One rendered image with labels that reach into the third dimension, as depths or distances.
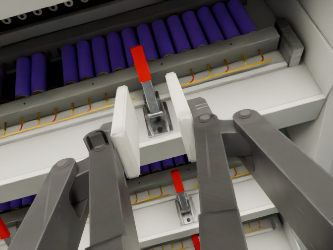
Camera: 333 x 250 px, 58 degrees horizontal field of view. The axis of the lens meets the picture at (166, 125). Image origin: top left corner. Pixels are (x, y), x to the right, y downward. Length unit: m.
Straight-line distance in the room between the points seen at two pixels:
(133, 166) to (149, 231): 0.33
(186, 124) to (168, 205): 0.35
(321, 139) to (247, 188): 0.15
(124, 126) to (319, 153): 0.31
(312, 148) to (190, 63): 0.19
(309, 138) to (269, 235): 0.31
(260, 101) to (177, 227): 0.24
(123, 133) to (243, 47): 0.24
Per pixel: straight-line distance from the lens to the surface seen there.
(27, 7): 0.26
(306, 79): 0.37
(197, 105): 0.18
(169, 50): 0.37
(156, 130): 0.33
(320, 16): 0.34
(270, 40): 0.37
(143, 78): 0.30
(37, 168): 0.36
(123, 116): 0.17
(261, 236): 0.68
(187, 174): 0.48
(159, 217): 0.50
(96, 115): 0.35
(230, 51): 0.36
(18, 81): 0.42
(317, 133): 0.40
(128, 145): 0.16
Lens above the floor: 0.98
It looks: 43 degrees down
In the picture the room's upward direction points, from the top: 16 degrees counter-clockwise
